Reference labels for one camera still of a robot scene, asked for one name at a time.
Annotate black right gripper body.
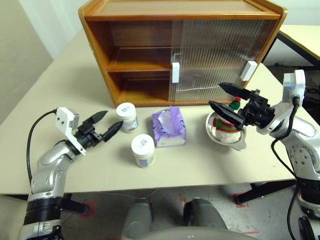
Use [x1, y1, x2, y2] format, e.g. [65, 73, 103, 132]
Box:
[238, 89, 276, 129]

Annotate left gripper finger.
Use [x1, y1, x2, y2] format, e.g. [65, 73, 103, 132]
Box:
[87, 110, 109, 125]
[101, 120, 124, 143]

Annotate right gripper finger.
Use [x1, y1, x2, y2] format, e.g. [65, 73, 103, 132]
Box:
[208, 99, 248, 130]
[218, 82, 252, 102]

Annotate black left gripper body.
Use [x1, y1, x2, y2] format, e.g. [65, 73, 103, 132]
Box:
[73, 119, 105, 149]

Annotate white plastic bottle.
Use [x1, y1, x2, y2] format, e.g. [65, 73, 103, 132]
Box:
[115, 102, 139, 134]
[131, 134, 156, 169]

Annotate silver metal bowl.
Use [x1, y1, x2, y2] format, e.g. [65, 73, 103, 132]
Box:
[205, 111, 248, 153]

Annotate snowman plush toy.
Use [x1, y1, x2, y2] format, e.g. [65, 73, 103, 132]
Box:
[212, 96, 245, 145]

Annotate white door handle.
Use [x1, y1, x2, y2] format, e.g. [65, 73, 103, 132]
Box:
[240, 60, 258, 82]
[171, 62, 181, 84]

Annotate purple tissue pack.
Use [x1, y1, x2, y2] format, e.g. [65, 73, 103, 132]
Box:
[151, 105, 188, 149]

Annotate ribbed translucent sliding door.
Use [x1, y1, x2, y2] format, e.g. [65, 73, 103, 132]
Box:
[168, 19, 266, 104]
[180, 19, 279, 103]

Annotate brown wooden cabinet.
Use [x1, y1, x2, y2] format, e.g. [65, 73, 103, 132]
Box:
[78, 0, 288, 108]

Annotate black table leg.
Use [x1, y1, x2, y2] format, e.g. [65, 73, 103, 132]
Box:
[61, 193, 91, 214]
[236, 179, 297, 206]

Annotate beige side table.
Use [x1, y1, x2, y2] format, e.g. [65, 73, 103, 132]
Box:
[262, 24, 320, 68]

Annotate grey left robot leg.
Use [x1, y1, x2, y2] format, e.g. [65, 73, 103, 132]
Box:
[121, 198, 153, 240]

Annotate grey robot leg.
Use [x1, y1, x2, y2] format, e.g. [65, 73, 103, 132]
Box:
[183, 197, 227, 230]
[121, 198, 153, 240]

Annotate grey right robot leg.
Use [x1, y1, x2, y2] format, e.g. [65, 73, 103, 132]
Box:
[183, 197, 227, 230]

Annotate light grey robot torso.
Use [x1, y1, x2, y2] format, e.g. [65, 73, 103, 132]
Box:
[138, 226, 261, 240]

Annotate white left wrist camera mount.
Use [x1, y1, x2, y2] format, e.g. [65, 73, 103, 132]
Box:
[55, 107, 87, 156]

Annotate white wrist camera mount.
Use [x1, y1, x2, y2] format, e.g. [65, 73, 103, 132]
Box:
[55, 107, 87, 156]
[256, 69, 307, 136]

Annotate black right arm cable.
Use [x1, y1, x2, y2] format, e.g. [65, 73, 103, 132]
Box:
[271, 96, 301, 240]

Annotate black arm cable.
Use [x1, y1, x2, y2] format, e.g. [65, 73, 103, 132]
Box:
[26, 109, 58, 185]
[271, 96, 301, 240]

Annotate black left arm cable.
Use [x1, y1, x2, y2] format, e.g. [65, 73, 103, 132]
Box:
[26, 109, 58, 185]

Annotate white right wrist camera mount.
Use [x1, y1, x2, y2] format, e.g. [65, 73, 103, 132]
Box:
[256, 69, 307, 136]

